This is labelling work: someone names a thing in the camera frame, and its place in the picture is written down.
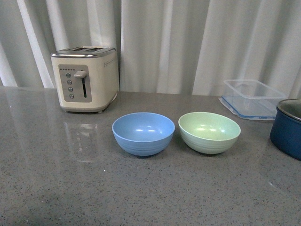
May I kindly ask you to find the cream two-slot toaster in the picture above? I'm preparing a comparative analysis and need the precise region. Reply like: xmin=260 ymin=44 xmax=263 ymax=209
xmin=51 ymin=46 xmax=119 ymax=113

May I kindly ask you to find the blue plastic bowl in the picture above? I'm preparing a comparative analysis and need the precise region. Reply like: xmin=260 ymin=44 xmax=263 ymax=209
xmin=112 ymin=113 xmax=175 ymax=156

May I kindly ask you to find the light green plastic bowl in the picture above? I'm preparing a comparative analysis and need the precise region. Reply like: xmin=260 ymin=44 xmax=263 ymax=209
xmin=178 ymin=112 xmax=241 ymax=154

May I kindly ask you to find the dark blue pot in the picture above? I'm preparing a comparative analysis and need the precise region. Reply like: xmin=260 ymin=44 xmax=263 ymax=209
xmin=270 ymin=99 xmax=301 ymax=160

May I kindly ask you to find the white pleated curtain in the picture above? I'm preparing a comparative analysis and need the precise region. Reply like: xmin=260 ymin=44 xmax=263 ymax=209
xmin=0 ymin=0 xmax=301 ymax=98

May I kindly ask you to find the clear container with blue lid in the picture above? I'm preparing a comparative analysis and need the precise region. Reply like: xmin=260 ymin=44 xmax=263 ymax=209
xmin=219 ymin=80 xmax=286 ymax=121

